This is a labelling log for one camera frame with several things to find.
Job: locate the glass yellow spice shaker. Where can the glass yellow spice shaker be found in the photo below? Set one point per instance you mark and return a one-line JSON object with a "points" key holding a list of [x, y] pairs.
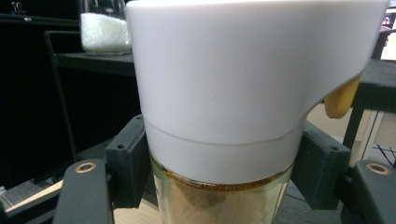
{"points": [[218, 77]]}

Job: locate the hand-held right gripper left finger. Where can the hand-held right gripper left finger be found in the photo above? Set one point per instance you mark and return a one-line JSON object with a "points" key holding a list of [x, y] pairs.
{"points": [[127, 161]]}

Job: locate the black binder clips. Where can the black binder clips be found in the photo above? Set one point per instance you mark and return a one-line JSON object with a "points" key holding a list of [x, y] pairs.
{"points": [[17, 7]]}

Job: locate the black metal rack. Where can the black metal rack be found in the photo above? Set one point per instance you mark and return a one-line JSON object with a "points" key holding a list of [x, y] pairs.
{"points": [[93, 63]]}

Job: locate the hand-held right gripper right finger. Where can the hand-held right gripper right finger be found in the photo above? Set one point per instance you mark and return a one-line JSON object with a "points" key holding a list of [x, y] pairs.
{"points": [[320, 168]]}

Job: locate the glass salt shaker white lid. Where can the glass salt shaker white lid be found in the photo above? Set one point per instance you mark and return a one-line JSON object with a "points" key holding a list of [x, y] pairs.
{"points": [[104, 34]]}

